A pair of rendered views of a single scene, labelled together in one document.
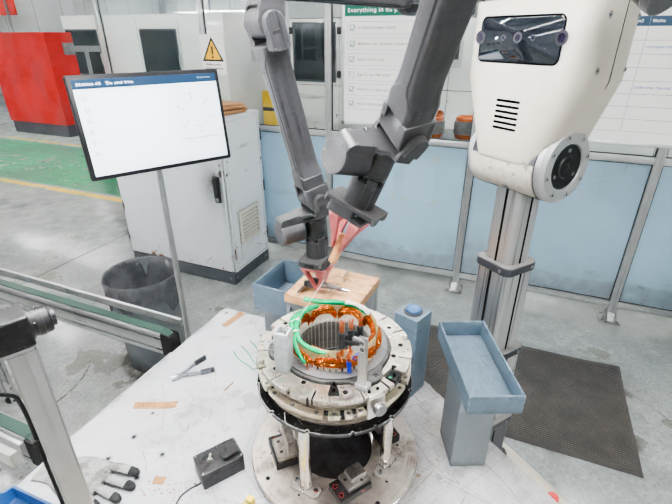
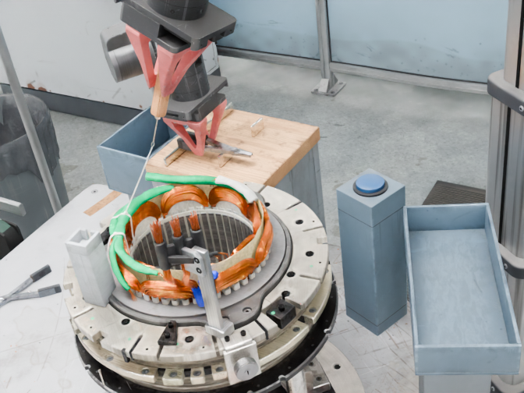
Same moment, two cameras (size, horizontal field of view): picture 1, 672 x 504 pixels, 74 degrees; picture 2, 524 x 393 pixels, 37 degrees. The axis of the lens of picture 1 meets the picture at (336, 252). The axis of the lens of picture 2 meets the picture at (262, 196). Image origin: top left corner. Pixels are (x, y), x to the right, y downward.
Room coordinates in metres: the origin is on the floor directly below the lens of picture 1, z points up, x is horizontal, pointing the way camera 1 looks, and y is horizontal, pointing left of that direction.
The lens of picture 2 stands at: (0.06, -0.24, 1.68)
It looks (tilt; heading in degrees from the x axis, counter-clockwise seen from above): 35 degrees down; 12
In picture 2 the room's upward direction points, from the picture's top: 9 degrees counter-clockwise
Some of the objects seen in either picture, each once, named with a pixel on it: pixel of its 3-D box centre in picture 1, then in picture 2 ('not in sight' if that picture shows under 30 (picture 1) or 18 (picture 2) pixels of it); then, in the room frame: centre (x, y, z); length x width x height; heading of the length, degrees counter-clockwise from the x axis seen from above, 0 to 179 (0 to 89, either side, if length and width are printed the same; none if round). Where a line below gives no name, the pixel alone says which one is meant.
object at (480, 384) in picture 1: (468, 404); (452, 352); (0.75, -0.30, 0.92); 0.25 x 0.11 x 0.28; 1
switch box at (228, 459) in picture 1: (219, 461); not in sight; (0.70, 0.27, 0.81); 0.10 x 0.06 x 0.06; 124
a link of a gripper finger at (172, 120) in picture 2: (318, 272); (197, 123); (1.01, 0.05, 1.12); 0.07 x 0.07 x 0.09; 66
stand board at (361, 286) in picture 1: (333, 289); (233, 151); (1.04, 0.01, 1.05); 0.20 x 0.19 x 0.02; 65
